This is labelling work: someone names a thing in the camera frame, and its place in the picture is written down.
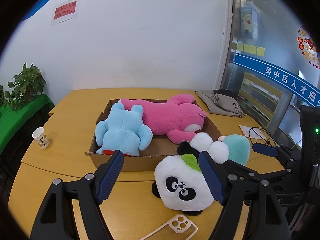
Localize light blue plush toy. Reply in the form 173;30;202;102
95;102;153;156

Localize panda plush toy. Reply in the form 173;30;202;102
151;132;229;216

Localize paper cup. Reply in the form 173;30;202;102
32;127;49;149

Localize white paper sheet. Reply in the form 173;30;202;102
239;125;266;140

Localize potted green plant right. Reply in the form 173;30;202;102
4;62;46;111

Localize beige cloth bag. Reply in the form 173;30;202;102
195;90;245;118

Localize yellow sticky notes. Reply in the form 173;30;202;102
231;42;265;57

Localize teal and pink plush toy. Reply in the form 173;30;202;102
218;134;251;166

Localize green cloth table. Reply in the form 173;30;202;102
1;94;55;153

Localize black cable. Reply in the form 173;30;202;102
248;126;278;148

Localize red wall notice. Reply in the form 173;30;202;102
52;0;78;25

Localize white phone case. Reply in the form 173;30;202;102
142;214;198;240

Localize pink plush bear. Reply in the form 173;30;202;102
119;94;208;144

